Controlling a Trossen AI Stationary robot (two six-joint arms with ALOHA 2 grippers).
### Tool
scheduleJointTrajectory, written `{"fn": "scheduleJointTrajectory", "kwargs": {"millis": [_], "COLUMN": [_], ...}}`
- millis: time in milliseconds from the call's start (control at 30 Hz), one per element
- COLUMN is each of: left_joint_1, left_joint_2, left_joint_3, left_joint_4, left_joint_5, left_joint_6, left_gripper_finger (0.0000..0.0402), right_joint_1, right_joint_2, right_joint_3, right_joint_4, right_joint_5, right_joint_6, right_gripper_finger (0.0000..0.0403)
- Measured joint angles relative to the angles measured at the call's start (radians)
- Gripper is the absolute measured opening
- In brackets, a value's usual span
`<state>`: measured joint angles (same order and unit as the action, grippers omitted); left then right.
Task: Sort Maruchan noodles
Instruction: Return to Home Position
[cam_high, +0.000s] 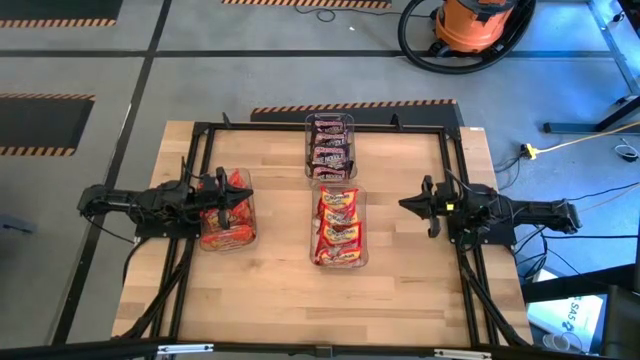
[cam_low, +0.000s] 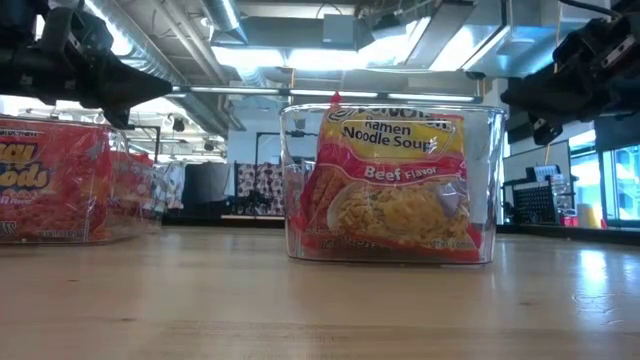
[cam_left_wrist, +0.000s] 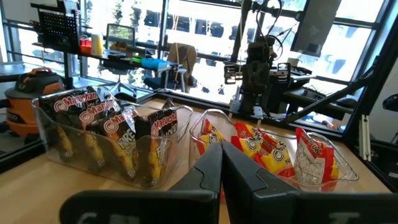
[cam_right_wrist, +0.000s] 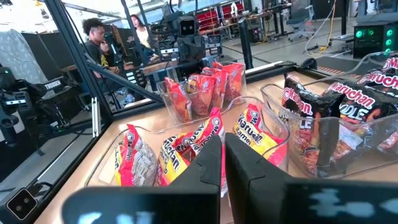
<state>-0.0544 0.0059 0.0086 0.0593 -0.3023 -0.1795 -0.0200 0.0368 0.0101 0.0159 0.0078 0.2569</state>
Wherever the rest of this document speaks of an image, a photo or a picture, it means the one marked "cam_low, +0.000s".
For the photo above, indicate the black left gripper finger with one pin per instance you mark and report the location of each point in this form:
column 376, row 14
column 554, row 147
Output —
column 120, row 118
column 130, row 85

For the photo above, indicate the long ceiling light bar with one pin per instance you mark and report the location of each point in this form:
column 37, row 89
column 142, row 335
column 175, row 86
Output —
column 325, row 93

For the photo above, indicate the black pegboard rack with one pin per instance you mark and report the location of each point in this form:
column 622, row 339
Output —
column 535, row 205

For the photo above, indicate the clear plastic bin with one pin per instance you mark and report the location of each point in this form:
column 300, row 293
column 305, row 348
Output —
column 157, row 220
column 487, row 175

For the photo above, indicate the red yellow Maruchan ramen packet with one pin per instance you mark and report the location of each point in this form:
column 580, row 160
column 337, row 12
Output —
column 400, row 210

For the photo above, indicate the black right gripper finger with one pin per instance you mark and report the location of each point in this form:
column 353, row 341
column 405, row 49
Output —
column 546, row 132
column 555, row 100

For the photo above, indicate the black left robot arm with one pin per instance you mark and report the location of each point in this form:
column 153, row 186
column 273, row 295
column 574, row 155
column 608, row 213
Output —
column 15, row 20

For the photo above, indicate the white hanging garment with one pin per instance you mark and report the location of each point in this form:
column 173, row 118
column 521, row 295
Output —
column 172, row 185

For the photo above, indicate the silver round duct pipe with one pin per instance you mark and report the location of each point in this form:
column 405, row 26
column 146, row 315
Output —
column 222, row 20

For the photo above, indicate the silver spiral ventilation duct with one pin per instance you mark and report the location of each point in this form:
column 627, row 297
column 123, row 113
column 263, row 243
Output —
column 150, row 55

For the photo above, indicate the red box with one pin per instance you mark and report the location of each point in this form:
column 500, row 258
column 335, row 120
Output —
column 567, row 221

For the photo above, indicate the dark grey hanging garment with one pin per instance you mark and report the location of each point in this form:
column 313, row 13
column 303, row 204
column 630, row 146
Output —
column 207, row 182

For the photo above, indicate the orange Saucy Noods packet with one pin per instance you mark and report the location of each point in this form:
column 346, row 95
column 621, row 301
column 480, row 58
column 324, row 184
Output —
column 55, row 200
column 132, row 185

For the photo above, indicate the dark office desk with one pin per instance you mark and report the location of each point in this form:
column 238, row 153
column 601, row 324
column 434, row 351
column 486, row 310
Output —
column 575, row 234

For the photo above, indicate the yellow container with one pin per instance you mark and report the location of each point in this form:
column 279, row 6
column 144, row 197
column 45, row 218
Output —
column 588, row 216

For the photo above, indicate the black white patterned fabric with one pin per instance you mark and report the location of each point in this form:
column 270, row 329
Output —
column 257, row 187

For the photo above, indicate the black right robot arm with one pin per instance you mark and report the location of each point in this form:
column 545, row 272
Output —
column 630, row 7

